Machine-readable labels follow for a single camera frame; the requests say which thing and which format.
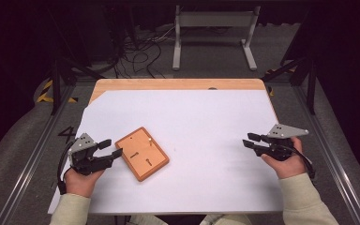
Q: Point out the person's right leg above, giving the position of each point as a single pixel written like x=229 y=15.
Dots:
x=228 y=219

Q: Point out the person's left hand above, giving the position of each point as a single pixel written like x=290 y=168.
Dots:
x=81 y=184

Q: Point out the dark round table grommet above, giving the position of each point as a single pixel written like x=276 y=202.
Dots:
x=212 y=88

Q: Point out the white metal stand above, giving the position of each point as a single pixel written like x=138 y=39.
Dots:
x=214 y=19

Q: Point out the white paper sheet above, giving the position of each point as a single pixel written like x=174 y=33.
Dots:
x=193 y=125

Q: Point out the yellow black hazard tape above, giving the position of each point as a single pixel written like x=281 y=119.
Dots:
x=45 y=90

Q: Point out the person's right hand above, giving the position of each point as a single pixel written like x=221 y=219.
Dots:
x=286 y=167

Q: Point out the black metal stand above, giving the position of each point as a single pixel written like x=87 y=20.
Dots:
x=56 y=84
x=311 y=84

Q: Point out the small brass screw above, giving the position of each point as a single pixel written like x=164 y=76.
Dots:
x=150 y=142

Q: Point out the aluminium floor rail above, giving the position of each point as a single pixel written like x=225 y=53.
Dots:
x=31 y=162
x=334 y=162

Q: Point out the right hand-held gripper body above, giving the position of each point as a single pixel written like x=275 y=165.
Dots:
x=281 y=143

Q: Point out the wooden tray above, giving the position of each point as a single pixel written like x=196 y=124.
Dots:
x=143 y=156

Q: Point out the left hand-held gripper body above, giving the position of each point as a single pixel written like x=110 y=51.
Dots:
x=86 y=161

